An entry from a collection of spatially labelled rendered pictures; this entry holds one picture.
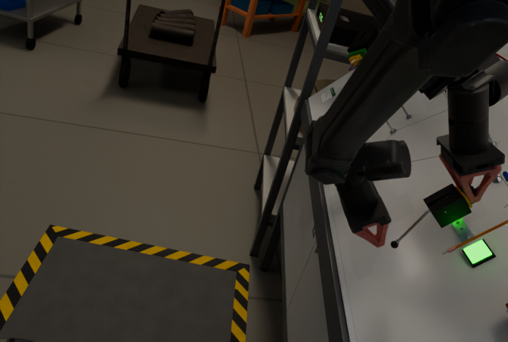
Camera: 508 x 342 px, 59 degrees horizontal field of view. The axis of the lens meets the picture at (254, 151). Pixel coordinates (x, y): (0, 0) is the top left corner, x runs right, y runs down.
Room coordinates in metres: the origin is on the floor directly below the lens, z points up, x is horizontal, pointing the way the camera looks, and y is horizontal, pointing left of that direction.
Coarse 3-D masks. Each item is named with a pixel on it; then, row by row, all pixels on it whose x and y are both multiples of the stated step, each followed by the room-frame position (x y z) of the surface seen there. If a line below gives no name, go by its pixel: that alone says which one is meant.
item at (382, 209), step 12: (348, 192) 0.61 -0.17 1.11; (360, 192) 0.61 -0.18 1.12; (372, 192) 0.63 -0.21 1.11; (348, 204) 0.62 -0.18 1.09; (360, 204) 0.61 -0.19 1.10; (372, 204) 0.62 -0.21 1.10; (348, 216) 0.62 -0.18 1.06; (360, 216) 0.61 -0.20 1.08; (372, 216) 0.60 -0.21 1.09; (384, 216) 0.60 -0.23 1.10; (360, 228) 0.59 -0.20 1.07
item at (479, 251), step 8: (480, 240) 0.63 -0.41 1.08; (464, 248) 0.62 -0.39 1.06; (472, 248) 0.62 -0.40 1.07; (480, 248) 0.61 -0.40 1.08; (488, 248) 0.61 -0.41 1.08; (472, 256) 0.60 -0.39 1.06; (480, 256) 0.59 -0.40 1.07; (488, 256) 0.59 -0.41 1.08; (472, 264) 0.59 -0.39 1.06; (480, 264) 0.59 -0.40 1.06
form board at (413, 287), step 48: (336, 96) 1.44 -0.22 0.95; (432, 144) 0.95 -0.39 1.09; (336, 192) 0.94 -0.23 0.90; (384, 192) 0.86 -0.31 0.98; (432, 192) 0.80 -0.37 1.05; (336, 240) 0.78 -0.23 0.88; (432, 240) 0.68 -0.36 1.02; (384, 288) 0.61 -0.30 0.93; (432, 288) 0.58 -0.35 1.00; (480, 288) 0.55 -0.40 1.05; (384, 336) 0.52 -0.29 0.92; (432, 336) 0.49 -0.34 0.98; (480, 336) 0.47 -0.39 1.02
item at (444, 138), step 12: (456, 132) 0.65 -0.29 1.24; (468, 132) 0.64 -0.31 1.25; (480, 132) 0.64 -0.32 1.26; (444, 144) 0.69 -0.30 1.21; (456, 144) 0.65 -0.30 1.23; (468, 144) 0.64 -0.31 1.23; (480, 144) 0.64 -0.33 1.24; (456, 156) 0.65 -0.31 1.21; (468, 156) 0.64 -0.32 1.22; (480, 156) 0.64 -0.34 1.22; (492, 156) 0.63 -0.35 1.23; (504, 156) 0.63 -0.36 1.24; (468, 168) 0.62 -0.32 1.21
